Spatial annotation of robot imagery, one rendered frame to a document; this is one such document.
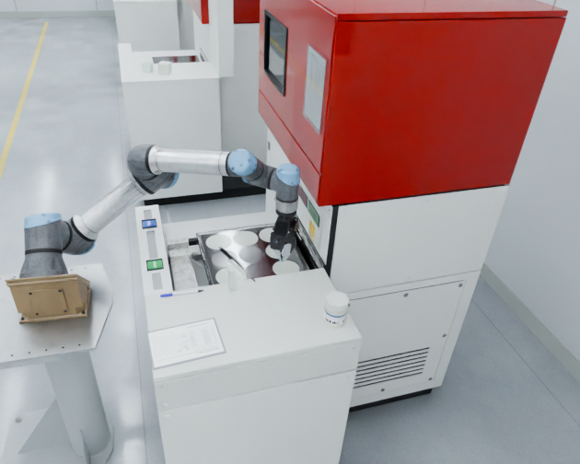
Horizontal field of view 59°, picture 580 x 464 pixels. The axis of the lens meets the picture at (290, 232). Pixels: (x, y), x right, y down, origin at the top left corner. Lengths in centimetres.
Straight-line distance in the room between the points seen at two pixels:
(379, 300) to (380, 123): 76
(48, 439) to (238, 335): 123
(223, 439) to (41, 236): 89
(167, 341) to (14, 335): 58
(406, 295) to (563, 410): 120
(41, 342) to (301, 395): 86
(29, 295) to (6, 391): 110
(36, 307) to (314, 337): 93
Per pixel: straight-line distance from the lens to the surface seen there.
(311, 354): 157
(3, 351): 190
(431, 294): 217
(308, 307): 167
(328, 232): 174
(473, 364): 300
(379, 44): 151
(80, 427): 237
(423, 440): 262
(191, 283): 189
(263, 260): 195
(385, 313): 213
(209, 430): 173
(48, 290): 185
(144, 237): 200
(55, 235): 190
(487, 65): 173
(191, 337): 157
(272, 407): 171
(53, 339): 188
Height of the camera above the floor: 211
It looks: 35 degrees down
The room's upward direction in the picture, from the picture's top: 4 degrees clockwise
